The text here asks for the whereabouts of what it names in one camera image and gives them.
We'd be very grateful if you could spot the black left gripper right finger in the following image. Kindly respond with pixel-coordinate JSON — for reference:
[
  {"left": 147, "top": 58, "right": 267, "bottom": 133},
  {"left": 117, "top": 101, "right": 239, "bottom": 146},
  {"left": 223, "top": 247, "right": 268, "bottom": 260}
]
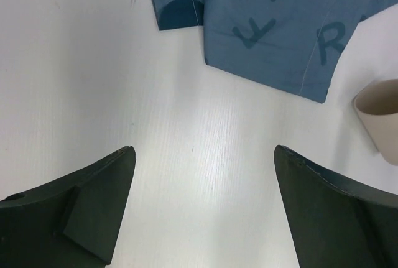
[{"left": 274, "top": 145, "right": 397, "bottom": 267}]

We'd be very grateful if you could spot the blue letter-print placemat cloth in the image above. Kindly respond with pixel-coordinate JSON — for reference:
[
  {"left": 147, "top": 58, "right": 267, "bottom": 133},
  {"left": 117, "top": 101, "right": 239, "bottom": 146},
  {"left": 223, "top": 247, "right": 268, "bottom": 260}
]
[{"left": 152, "top": 0, "right": 397, "bottom": 103}]

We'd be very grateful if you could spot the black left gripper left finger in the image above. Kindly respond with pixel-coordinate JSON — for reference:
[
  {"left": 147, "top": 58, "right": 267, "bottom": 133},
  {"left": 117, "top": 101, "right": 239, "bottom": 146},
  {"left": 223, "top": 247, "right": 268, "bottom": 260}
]
[{"left": 1, "top": 146, "right": 136, "bottom": 267}]

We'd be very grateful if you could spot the beige paper cup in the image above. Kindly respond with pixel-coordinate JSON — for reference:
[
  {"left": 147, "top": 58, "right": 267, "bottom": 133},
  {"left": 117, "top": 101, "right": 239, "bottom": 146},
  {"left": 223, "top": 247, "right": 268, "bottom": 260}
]
[{"left": 354, "top": 79, "right": 397, "bottom": 165}]

